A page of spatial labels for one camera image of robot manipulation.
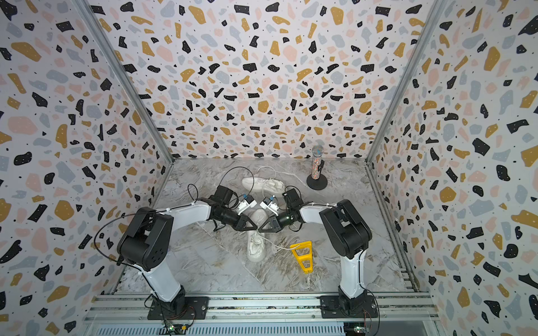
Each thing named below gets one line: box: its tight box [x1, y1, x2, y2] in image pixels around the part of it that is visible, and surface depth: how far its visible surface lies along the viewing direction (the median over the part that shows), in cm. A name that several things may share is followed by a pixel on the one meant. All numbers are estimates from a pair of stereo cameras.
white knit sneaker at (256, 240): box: [246, 208, 269, 263], surface depth 87 cm
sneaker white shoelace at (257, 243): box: [248, 229, 300, 255], surface depth 86 cm
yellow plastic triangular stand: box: [291, 240, 314, 274], surface depth 89 cm
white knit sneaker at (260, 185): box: [241, 177, 286, 194], surface depth 106 cm
